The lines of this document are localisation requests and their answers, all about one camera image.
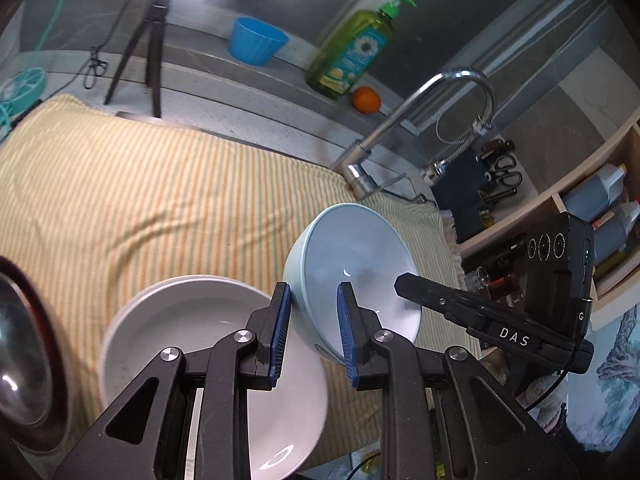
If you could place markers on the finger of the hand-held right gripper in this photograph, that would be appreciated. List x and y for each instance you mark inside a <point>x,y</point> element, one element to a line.
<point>435,300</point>

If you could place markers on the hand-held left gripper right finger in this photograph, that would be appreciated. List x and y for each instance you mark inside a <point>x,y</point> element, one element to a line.
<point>346,332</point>

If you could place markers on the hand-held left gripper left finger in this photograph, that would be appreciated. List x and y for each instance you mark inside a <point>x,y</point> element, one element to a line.
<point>277,332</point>

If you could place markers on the light green ceramic bowl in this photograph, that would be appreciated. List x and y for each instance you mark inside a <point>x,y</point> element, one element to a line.
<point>350,245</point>

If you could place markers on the white oval plate leaf pattern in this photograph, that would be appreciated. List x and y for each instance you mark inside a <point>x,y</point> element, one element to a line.
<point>165,320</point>

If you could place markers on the small glass jar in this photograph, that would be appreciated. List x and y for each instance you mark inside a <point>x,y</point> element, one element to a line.
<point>477,277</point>

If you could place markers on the red box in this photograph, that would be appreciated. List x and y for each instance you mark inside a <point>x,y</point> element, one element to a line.
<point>505,287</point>

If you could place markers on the dark bottle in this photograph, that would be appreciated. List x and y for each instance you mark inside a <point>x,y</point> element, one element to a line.
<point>492,257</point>

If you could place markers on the grey-blue plastic jug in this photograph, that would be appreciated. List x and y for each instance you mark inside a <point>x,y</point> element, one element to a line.
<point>590,195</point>
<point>617,232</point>

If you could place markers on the wooden shelf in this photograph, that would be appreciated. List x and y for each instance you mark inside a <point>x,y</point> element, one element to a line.
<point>545,195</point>

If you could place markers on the dark knife block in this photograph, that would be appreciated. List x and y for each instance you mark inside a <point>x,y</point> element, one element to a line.
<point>460,195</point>

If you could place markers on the black scissors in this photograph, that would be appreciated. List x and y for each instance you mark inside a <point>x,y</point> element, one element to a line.
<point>502,172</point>

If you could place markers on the printed cloth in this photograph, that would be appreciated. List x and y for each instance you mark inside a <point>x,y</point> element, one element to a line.
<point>615,385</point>

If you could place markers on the yellow striped cloth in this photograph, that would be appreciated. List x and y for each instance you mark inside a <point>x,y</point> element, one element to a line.
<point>150,195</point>

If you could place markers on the chrome faucet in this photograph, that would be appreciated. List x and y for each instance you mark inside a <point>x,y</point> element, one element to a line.
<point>400,115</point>

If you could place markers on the orange fruit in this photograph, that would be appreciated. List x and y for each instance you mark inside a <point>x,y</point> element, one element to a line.
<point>366,100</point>

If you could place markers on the green dish soap bottle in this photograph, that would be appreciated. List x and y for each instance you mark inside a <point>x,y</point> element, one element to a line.
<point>350,55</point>

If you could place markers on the blue ribbed cup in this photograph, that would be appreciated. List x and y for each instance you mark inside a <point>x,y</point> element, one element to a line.
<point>255,42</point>

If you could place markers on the black tripod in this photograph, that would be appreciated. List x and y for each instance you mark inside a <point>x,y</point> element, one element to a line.
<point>155,45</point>

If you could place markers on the teal round plastic object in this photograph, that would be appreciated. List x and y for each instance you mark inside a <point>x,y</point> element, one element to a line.
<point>25,90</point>

